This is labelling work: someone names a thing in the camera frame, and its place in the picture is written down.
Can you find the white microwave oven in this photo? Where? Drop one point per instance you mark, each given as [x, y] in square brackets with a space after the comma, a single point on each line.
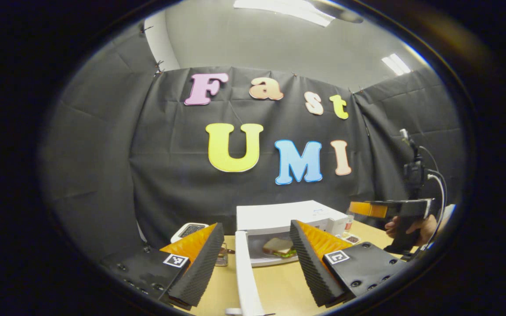
[275, 215]

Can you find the black backdrop cloth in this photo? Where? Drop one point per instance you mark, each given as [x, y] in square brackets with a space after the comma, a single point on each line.
[169, 175]

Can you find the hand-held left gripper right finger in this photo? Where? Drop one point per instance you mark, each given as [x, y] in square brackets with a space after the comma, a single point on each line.
[316, 272]

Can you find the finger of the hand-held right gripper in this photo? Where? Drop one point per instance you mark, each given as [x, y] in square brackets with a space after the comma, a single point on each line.
[371, 209]

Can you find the small ceiling light panel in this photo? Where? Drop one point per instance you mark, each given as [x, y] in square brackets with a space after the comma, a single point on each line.
[395, 64]

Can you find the large ceiling light panel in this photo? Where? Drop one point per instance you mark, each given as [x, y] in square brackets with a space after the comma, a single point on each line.
[288, 8]

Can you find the sandwich with lettuce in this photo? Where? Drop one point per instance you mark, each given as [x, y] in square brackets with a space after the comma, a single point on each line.
[277, 246]

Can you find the white toaster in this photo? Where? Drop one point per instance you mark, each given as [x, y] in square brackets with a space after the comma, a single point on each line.
[189, 230]

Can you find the white divided dish of beans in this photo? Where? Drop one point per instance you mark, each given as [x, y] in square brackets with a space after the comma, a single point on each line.
[352, 239]

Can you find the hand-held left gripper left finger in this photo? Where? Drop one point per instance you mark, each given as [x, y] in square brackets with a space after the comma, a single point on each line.
[196, 276]

